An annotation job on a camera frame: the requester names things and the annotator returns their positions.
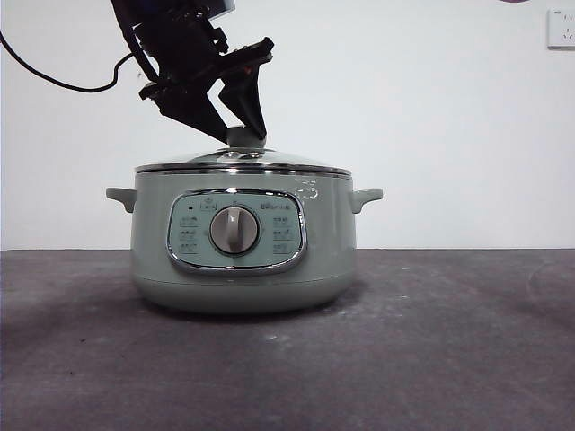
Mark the glass lid with green knob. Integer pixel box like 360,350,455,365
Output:
135,127,352,176

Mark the pale green electric pot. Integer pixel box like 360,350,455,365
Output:
105,169,385,317

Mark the black cable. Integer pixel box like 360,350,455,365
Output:
0,30,138,93

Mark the white wall socket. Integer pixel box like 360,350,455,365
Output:
546,8,575,51

